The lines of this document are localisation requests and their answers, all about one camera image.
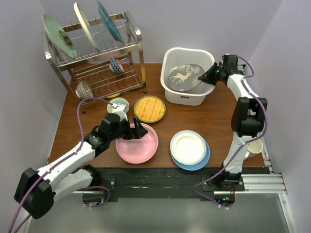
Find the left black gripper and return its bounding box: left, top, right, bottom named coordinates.
left=109, top=116, right=147, bottom=142

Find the pink bear plate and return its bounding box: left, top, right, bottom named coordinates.
left=116, top=123, right=158, bottom=164

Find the grey reindeer plate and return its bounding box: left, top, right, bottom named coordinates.
left=168, top=64, right=205, bottom=92

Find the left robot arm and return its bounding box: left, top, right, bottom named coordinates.
left=14, top=111, right=148, bottom=219

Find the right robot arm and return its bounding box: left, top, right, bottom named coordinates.
left=199, top=54, right=268, bottom=191

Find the white plastic bin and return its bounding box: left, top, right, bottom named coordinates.
left=160, top=47, right=215, bottom=106

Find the woven bamboo tray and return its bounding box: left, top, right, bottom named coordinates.
left=134, top=96, right=166, bottom=123

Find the small teal patterned bowl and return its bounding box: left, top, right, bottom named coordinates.
left=107, top=98, right=130, bottom=113

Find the white scalloped plate right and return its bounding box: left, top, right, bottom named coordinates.
left=170, top=130, right=207, bottom=166

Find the steel two-tier dish rack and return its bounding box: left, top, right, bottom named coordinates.
left=41, top=11, right=147, bottom=103

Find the grey patterned bowl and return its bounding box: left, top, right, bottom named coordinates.
left=75, top=81, right=93, bottom=100

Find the blue zigzag patterned bowl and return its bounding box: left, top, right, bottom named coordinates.
left=109, top=57, right=124, bottom=74

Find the blue plate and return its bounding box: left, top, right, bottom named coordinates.
left=171, top=141, right=210, bottom=171

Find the white paper cup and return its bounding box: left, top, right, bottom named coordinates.
left=244, top=140, right=263, bottom=160

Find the dark teal plate in rack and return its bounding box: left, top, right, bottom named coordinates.
left=97, top=0, right=125, bottom=45

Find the cream rimmed teal plate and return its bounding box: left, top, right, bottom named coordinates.
left=73, top=2, right=101, bottom=52

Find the light green plate in rack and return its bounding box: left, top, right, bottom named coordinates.
left=42, top=14, right=77, bottom=58

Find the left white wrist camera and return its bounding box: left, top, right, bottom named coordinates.
left=107, top=103, right=129, bottom=120

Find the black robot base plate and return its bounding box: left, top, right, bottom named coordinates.
left=83, top=165, right=245, bottom=202

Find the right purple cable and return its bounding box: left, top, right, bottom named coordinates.
left=191, top=55, right=269, bottom=208

